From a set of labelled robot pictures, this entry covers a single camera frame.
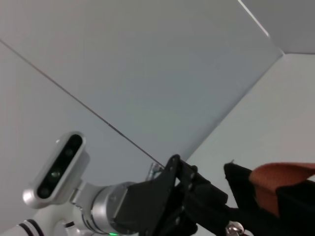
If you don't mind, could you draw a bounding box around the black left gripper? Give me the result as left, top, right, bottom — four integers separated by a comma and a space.
114, 154, 247, 236

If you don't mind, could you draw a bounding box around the silver zipper pull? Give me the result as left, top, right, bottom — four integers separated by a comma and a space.
225, 221, 249, 236

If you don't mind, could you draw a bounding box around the black bag with orange handles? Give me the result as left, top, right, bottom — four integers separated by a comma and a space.
223, 159, 315, 236

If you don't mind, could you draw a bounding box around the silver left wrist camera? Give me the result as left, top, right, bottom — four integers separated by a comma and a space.
22, 131, 91, 209

